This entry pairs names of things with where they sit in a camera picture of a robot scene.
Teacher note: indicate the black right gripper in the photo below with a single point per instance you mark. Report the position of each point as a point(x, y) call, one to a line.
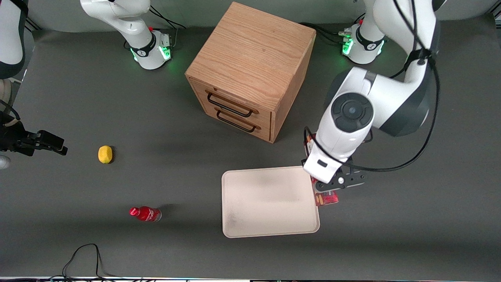
point(11, 137)

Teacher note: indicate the red cookie box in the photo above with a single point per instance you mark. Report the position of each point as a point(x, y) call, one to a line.
point(328, 199)

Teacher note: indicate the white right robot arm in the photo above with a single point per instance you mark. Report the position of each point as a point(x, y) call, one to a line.
point(117, 15)

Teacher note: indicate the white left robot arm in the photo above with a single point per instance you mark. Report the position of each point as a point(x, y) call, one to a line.
point(383, 98)

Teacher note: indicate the beige rectangular tray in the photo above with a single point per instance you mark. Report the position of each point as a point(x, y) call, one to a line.
point(270, 201)

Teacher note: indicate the yellow lemon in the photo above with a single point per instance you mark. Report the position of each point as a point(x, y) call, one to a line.
point(105, 154)

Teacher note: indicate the wooden drawer front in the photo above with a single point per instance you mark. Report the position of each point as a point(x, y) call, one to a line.
point(265, 117)
point(265, 134)

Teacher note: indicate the red soda bottle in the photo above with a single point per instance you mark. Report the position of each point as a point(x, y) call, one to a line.
point(146, 214)

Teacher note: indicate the wooden drawer cabinet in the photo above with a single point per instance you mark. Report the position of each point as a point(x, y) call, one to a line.
point(254, 51)

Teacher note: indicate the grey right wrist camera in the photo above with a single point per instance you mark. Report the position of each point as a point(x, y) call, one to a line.
point(3, 161)

